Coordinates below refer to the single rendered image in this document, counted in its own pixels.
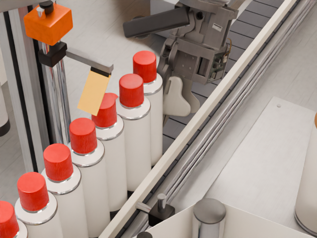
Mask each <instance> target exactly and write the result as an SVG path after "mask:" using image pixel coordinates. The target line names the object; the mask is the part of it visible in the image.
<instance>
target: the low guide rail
mask: <svg viewBox="0 0 317 238"><path fill-rule="evenodd" d="M295 1H296V0H285V1H284V2H283V4H282V5H281V6H280V8H279V9H278V10H277V11H276V13H275V14H274V15H273V16H272V17H271V19H270V20H269V21H268V23H267V24H266V25H265V26H264V28H263V29H262V30H261V31H260V33H259V34H258V35H257V37H256V38H255V39H254V40H253V42H252V43H251V44H250V46H249V47H248V48H247V49H246V51H245V52H244V53H243V55H242V56H241V57H240V58H239V59H238V61H237V62H236V63H235V64H234V66H233V67H232V68H231V70H230V71H229V72H228V73H227V75H226V76H225V77H224V79H223V80H222V81H221V82H220V84H219V85H218V86H217V87H216V89H215V90H214V91H213V93H212V94H211V95H210V96H209V98H208V99H207V100H206V101H205V102H204V104H203V105H202V106H201V108H200V109H199V110H198V111H197V113H196V114H195V115H194V117H193V118H192V119H191V120H190V122H189V123H188V124H187V126H186V127H185V128H184V129H183V131H182V132H181V133H180V135H179V136H178V137H177V138H176V140H175V141H174V142H173V143H172V144H171V146H170V147H169V148H168V150H167V151H166V152H165V153H164V155H163V156H162V157H161V158H160V160H159V161H158V162H157V164H156V165H155V166H154V167H153V169H152V170H151V171H150V173H149V174H148V175H147V177H146V178H145V179H144V180H143V182H142V183H141V184H140V185H139V186H138V188H137V189H136V190H135V192H134V193H133V194H132V195H131V197H130V198H129V199H128V200H127V202H126V203H125V204H124V206H123V207H122V208H121V209H120V211H119V212H118V213H117V215H116V216H115V217H114V218H113V220H112V221H111V222H110V224H109V225H108V226H107V227H106V228H105V230H104V231H103V232H102V233H101V235H100V236H99V237H98V238H115V236H116V235H117V234H118V233H119V231H120V230H121V229H122V227H123V226H124V225H125V224H126V222H127V221H128V220H129V218H130V217H131V216H132V214H133V213H134V212H135V210H136V208H135V205H136V203H137V202H138V201H140V202H142V201H143V200H144V199H145V197H146V196H147V195H148V193H149V192H150V191H151V190H152V188H153V187H154V186H155V184H156V183H157V182H158V180H159V179H160V178H161V177H162V175H163V174H164V173H165V171H166V170H167V169H168V167H169V166H170V165H171V163H172V162H173V161H174V159H175V158H176V157H177V156H178V154H179V153H180V152H181V151H182V149H183V148H184V147H185V145H186V144H187V143H188V141H189V140H190V139H191V137H192V136H193V135H194V133H195V132H196V131H197V130H198V128H199V127H200V126H201V124H202V123H203V122H204V120H205V119H206V118H207V116H208V115H209V114H210V113H211V111H212V110H213V109H214V107H215V106H216V105H217V104H218V102H219V101H220V100H221V98H222V97H223V96H224V94H225V93H226V92H227V90H228V89H229V88H230V86H231V85H232V84H233V82H234V81H235V80H236V79H237V77H238V76H239V75H240V74H241V72H242V71H243V70H244V68H245V67H246V66H247V64H248V63H249V62H250V60H251V59H252V58H253V56H254V55H255V54H256V53H257V51H258V50H259V49H260V47H261V46H262V45H263V43H264V42H265V41H266V39H267V38H268V37H269V36H270V35H271V33H272V32H273V30H274V29H275V28H276V27H277V25H278V24H279V23H280V21H281V20H282V19H283V17H284V16H285V15H286V13H287V12H288V11H289V9H290V8H291V7H292V6H293V4H294V3H295Z"/></svg>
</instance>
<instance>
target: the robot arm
mask: <svg viewBox="0 0 317 238"><path fill-rule="evenodd" d="M179 1H180V2H181V3H182V4H185V5H187V6H184V7H180V8H176V9H172V10H169V11H165V12H161V13H157V14H154V15H150V16H136V17H134V18H133V19H132V20H131V21H127V22H124V23H123V30H124V35H125V37H126V38H132V37H135V38H136V39H145V38H147V37H149V36H150V35H151V34H153V33H157V32H161V31H165V30H169V29H173V28H177V27H181V26H185V25H189V24H190V25H189V26H185V27H181V28H177V29H173V30H171V31H170V32H169V37H168V38H167V39H166V40H165V42H164V45H163V48H162V50H161V53H160V58H159V63H158V66H157V73H158V74H159V75H160V76H161V77H162V79H163V127H164V126H165V124H166V122H167V120H168V118H169V116H170V115H172V116H180V117H186V116H188V115H189V114H190V113H195V112H197V111H198V110H199V107H200V102H199V101H198V99H197V98H196V97H195V96H194V95H193V94H192V92H191V88H192V83H193V82H197V83H200V84H203V85H206V84H209V83H212V82H215V81H217V80H220V79H221V80H222V79H223V76H224V72H225V68H226V65H227V62H228V59H229V55H230V52H231V48H232V47H231V46H232V41H231V39H229V38H228V34H229V30H230V27H231V23H232V20H233V19H236V18H237V16H238V12H239V10H237V9H234V8H231V7H228V6H227V5H228V4H226V3H228V2H229V1H230V0H179ZM203 15H204V16H203ZM227 39H229V40H230V47H229V46H228V44H227V42H226V40H227ZM225 44H226V45H225Z"/></svg>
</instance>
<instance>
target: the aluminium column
mask: <svg viewBox="0 0 317 238"><path fill-rule="evenodd" d="M38 5H39V3H37V4H33V5H29V6H25V7H21V8H17V9H13V10H9V11H5V12H1V13H0V48H1V53H2V57H3V62H4V67H5V71H6V76H7V81H8V87H9V91H10V96H11V101H12V106H13V110H14V115H15V120H16V125H17V130H18V135H19V140H20V144H21V149H22V154H23V159H24V163H25V170H26V173H28V172H38V173H40V174H41V172H42V171H43V170H44V169H45V164H44V158H43V152H44V150H45V149H46V148H47V147H48V146H50V145H52V144H56V143H57V141H56V135H55V128H54V122H53V116H52V110H51V103H50V94H49V88H48V82H47V76H46V69H45V65H43V64H41V63H40V62H39V58H38V51H40V50H41V49H42V42H40V41H38V40H36V39H33V38H31V37H28V36H27V35H26V31H25V24H24V16H25V15H27V14H28V13H29V12H30V11H32V10H33V9H34V8H35V7H37V6H38Z"/></svg>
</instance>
